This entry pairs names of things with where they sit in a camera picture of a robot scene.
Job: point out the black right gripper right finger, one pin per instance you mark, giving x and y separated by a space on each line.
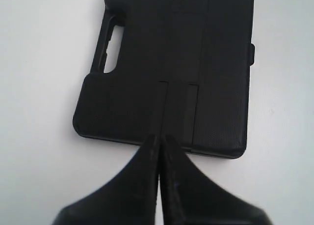
191 198

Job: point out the black plastic carrying case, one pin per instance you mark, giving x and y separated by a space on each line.
171 67

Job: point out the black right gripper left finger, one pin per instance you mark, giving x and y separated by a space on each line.
129 198

